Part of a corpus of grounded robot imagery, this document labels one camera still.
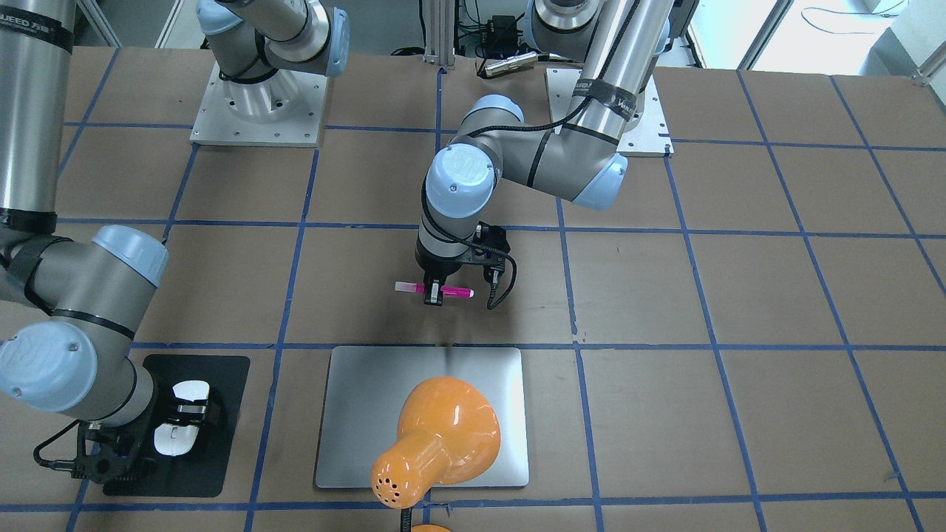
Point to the black mousepad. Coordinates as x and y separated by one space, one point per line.
202 475

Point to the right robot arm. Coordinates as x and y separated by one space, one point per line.
93 295

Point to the white computer mouse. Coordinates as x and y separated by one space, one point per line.
179 432

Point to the pink marker pen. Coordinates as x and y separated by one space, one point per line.
448 291

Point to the silver closed laptop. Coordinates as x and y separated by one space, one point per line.
366 390

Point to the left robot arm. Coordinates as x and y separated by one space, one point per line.
575 158

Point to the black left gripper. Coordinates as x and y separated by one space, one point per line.
431 267

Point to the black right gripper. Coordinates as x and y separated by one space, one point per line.
150 416

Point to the orange desk lamp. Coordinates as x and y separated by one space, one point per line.
448 432

